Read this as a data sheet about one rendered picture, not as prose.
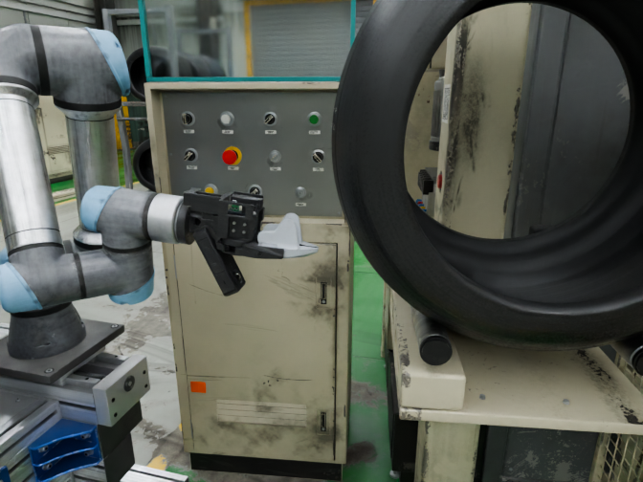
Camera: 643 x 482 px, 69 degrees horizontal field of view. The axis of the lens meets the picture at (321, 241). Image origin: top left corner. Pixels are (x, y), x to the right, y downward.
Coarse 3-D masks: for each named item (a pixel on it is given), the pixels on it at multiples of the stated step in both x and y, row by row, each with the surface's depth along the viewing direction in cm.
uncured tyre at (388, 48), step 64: (384, 0) 53; (448, 0) 49; (512, 0) 73; (576, 0) 72; (640, 0) 70; (384, 64) 52; (640, 64) 74; (384, 128) 54; (640, 128) 76; (384, 192) 56; (640, 192) 79; (384, 256) 60; (448, 256) 86; (512, 256) 85; (576, 256) 82; (640, 256) 74; (448, 320) 62; (512, 320) 59; (576, 320) 58; (640, 320) 58
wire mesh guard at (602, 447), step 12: (624, 360) 102; (624, 372) 101; (600, 432) 109; (600, 444) 109; (624, 444) 101; (636, 444) 96; (600, 456) 110; (612, 456) 105; (600, 468) 111; (588, 480) 114; (600, 480) 110
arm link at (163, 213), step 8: (160, 200) 70; (168, 200) 70; (176, 200) 70; (152, 208) 69; (160, 208) 69; (168, 208) 69; (176, 208) 69; (152, 216) 69; (160, 216) 69; (168, 216) 69; (176, 216) 69; (152, 224) 69; (160, 224) 69; (168, 224) 69; (152, 232) 70; (160, 232) 70; (168, 232) 69; (160, 240) 71; (168, 240) 71; (176, 240) 71
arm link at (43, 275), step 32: (0, 32) 75; (0, 64) 73; (32, 64) 76; (0, 96) 73; (32, 96) 76; (0, 128) 71; (32, 128) 74; (0, 160) 70; (32, 160) 72; (0, 192) 70; (32, 192) 71; (32, 224) 69; (32, 256) 68; (64, 256) 71; (0, 288) 65; (32, 288) 67; (64, 288) 69
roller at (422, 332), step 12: (420, 324) 68; (432, 324) 67; (420, 336) 66; (432, 336) 64; (444, 336) 64; (420, 348) 64; (432, 348) 63; (444, 348) 63; (432, 360) 64; (444, 360) 64
